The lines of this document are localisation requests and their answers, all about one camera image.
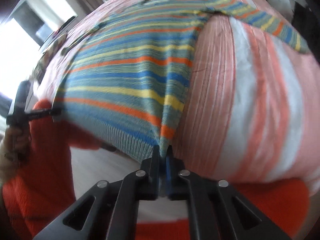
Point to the pink striped bed cover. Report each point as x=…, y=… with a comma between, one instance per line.
x=252, y=112

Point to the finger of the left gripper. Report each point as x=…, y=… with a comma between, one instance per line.
x=34, y=115

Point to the left hand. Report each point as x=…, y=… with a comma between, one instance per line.
x=14, y=147

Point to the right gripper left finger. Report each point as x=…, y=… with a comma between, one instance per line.
x=108, y=210

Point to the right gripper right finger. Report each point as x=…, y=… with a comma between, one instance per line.
x=216, y=210

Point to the striped pillow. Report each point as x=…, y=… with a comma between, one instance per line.
x=41, y=67

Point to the striped knit sweater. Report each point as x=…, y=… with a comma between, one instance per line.
x=128, y=82

